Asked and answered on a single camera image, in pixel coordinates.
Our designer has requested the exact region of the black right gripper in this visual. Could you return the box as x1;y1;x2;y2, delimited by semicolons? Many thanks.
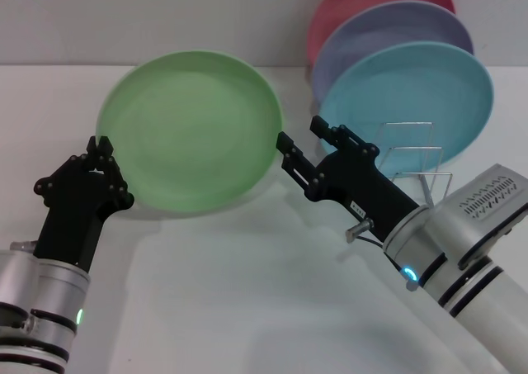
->
275;116;428;243

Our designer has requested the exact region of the right wrist connector cable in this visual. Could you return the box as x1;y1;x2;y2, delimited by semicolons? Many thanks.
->
345;219;409;272

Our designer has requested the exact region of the right wrist camera housing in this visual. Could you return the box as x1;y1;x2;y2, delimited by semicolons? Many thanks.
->
428;163;528;270

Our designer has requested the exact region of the purple round plate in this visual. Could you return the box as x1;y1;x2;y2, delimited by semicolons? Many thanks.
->
311;1;474;102

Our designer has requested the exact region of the silver wire plate rack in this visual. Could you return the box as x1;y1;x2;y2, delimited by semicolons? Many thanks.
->
377;121;455;206

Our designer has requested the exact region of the green round plate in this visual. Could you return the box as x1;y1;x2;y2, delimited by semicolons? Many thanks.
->
95;50;284;220

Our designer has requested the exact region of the teal round plate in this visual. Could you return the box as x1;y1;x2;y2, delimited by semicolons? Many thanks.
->
318;41;495;173

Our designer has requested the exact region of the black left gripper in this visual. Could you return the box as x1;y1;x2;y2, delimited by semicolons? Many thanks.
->
33;135;135;272

